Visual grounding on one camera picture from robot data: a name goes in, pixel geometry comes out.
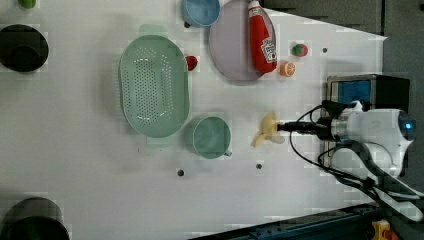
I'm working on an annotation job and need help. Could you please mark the red green toy fruit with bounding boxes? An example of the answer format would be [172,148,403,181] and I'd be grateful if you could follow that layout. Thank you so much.
[292,44,308,57]

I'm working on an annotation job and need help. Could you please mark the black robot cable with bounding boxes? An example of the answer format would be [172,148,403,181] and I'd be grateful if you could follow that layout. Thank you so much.
[288,105,394,214]

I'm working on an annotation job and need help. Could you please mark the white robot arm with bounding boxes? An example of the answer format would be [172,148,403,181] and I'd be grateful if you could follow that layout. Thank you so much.
[275,100,423,222]

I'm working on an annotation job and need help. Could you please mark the black round base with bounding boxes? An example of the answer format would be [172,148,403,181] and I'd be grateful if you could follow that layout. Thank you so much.
[0,24,49,73]
[1,197,71,240]

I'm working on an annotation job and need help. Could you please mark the black round base lower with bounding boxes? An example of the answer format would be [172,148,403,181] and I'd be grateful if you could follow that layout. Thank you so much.
[1,197,71,240]

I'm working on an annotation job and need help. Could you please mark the green perforated colander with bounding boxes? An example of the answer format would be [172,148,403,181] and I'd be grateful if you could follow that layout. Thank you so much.
[118,24,190,146]

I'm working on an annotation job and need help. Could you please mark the silver black toaster oven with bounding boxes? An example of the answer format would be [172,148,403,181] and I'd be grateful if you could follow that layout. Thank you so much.
[325,75,416,178]

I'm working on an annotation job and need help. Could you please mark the peeled toy banana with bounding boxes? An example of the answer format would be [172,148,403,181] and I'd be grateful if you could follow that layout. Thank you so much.
[251,112,285,148]

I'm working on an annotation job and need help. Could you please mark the red ketchup bottle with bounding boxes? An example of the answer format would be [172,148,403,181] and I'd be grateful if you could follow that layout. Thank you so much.
[248,0,277,73]

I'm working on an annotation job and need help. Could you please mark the yellow red clamp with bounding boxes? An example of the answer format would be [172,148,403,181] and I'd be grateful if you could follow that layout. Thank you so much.
[372,220,400,240]

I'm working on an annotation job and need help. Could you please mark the green mug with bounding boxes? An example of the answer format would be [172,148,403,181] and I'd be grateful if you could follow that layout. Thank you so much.
[192,117,232,159]

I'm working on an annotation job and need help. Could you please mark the blue metal frame rail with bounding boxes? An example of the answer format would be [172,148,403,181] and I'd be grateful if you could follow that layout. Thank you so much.
[190,204,382,240]

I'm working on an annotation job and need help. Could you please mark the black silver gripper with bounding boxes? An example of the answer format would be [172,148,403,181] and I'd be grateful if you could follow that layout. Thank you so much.
[277,100,348,141]

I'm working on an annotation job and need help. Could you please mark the small red toy fruit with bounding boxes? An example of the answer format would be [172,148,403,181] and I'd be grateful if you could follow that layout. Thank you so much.
[186,56,198,71]

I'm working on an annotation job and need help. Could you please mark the black round base upper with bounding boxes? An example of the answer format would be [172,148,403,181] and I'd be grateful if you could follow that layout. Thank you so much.
[0,24,49,73]

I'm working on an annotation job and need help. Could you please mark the blue bowl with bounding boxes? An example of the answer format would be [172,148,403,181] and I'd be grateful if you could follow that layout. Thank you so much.
[181,0,221,28]

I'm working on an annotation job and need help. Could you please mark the lilac round plate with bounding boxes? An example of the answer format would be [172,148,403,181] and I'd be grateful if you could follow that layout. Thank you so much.
[209,0,277,81]

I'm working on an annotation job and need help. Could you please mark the small green object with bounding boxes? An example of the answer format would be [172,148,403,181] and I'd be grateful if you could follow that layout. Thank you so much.
[18,0,37,9]

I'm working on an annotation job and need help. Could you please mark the toy orange half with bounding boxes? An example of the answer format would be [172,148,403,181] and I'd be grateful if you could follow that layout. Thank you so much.
[280,62,296,77]

